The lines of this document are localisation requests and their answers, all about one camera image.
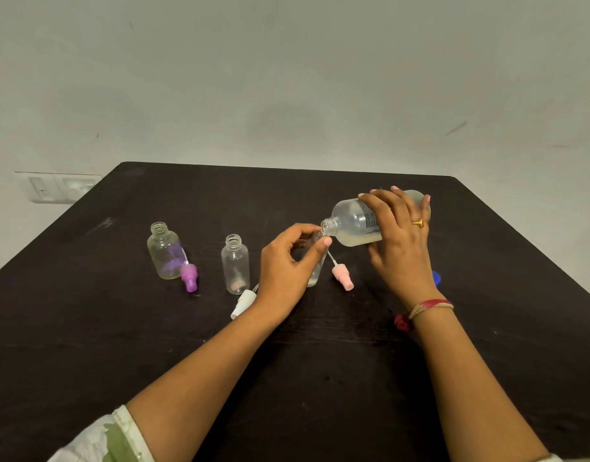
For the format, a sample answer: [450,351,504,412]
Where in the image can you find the white plug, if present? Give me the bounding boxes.
[63,177,97,201]

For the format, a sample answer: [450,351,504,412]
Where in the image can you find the person's left forearm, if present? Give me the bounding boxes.
[126,302,286,462]

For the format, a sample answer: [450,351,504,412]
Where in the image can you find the small round bottle purple print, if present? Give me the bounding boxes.
[147,221,186,280]

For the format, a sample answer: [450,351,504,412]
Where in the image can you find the person's right hand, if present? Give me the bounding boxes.
[357,185,446,311]

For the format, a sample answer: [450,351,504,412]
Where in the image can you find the green floral left sleeve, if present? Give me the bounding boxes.
[47,404,156,462]

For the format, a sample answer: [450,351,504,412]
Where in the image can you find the large clear bottle blue label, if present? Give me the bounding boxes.
[320,189,426,248]

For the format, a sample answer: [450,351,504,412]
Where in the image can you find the white spray cap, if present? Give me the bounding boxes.
[230,283,260,321]

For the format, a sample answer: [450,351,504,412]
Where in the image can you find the person's left hand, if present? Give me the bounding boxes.
[254,223,333,324]

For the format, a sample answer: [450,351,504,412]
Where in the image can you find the white wall socket panel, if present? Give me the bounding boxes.
[14,171,103,205]

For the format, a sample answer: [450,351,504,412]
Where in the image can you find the person's right forearm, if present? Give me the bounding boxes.
[412,305,551,462]

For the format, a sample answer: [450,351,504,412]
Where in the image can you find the red thread wristband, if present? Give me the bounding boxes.
[394,298,455,332]

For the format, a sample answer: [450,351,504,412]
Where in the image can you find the small clear bottle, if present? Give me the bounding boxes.
[221,234,251,296]
[304,230,328,288]

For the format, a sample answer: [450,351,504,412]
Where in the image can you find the purple spray cap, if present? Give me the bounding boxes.
[180,248,199,293]

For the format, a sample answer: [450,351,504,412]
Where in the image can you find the pink spray cap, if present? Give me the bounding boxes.
[326,250,355,292]

